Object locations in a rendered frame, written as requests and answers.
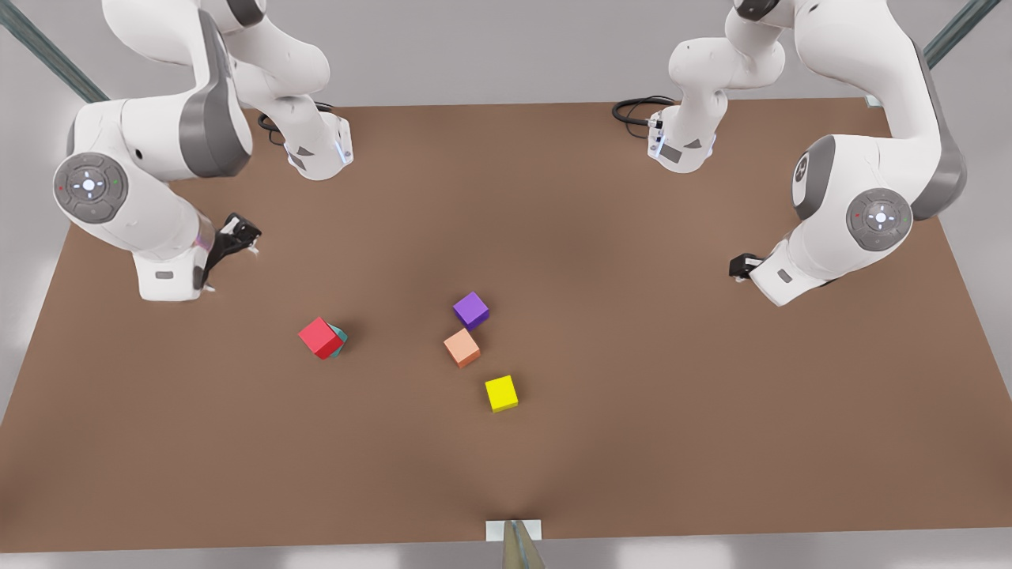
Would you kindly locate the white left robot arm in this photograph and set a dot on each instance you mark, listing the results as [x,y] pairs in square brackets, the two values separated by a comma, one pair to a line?
[862,166]

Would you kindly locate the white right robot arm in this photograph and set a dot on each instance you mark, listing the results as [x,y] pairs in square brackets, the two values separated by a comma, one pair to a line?
[150,142]

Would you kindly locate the red wooden cube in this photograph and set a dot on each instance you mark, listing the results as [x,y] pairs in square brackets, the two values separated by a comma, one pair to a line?
[319,337]

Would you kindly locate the teal blue wooden cube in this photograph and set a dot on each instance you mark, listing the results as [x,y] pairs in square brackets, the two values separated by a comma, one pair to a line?
[341,340]

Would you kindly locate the purple wooden cube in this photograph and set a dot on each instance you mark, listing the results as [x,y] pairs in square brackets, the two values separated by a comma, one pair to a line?
[470,310]

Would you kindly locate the orange wooden cube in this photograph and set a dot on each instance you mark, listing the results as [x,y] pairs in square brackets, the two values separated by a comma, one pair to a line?
[462,348]

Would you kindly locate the yellow wooden cube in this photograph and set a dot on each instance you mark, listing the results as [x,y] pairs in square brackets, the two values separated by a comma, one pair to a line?
[501,393]

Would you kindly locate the silver frame post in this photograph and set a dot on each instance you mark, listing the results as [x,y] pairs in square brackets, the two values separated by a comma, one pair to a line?
[955,32]
[521,545]
[55,57]

